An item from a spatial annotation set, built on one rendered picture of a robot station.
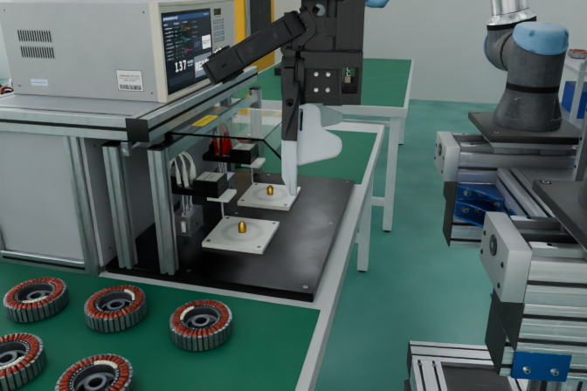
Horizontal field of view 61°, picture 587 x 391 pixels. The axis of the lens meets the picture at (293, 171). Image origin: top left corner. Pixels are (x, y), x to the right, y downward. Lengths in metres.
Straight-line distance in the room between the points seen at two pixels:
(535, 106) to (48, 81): 1.10
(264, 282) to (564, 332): 0.55
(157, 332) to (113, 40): 0.60
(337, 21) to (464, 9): 5.88
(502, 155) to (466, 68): 5.20
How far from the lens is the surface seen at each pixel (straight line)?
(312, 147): 0.49
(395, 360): 2.08
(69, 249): 1.23
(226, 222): 1.29
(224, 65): 0.53
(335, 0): 0.52
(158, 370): 0.92
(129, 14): 1.11
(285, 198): 1.41
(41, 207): 1.22
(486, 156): 1.27
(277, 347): 0.93
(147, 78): 1.12
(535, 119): 1.26
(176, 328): 0.94
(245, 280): 1.07
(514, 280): 0.82
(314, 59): 0.50
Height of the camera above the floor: 1.35
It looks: 21 degrees down
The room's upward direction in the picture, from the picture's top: straight up
